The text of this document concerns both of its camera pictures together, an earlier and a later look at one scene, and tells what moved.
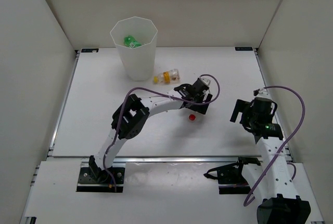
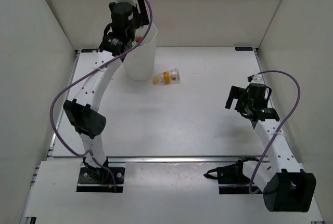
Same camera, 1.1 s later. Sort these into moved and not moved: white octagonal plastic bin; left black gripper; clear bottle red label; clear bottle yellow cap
Moved: clear bottle red label; left black gripper
Not moved: clear bottle yellow cap; white octagonal plastic bin
